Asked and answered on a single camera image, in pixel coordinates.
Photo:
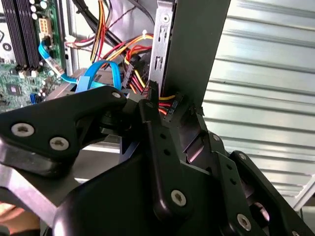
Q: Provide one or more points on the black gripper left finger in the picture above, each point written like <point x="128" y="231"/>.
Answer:
<point x="56" y="118"/>

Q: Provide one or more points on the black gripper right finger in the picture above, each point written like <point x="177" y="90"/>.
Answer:
<point x="236" y="186"/>

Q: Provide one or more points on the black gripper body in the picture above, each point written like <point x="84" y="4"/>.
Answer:
<point x="110" y="209"/>

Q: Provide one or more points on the hard disk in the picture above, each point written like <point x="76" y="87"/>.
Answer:
<point x="82" y="84"/>

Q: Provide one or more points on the bare person's hand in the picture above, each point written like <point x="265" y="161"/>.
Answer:
<point x="17" y="218"/>

